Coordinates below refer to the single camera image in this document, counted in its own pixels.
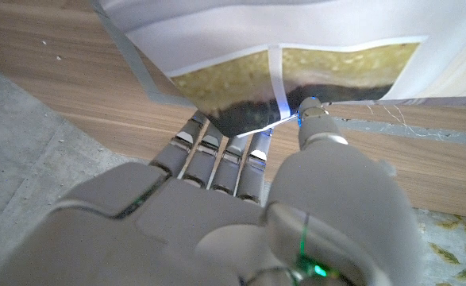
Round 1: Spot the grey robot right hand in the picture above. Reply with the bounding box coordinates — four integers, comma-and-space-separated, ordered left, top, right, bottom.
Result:
0, 96, 426, 286

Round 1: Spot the floral print backdrop cloth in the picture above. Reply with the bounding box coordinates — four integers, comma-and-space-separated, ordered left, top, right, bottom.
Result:
414, 208, 466, 286

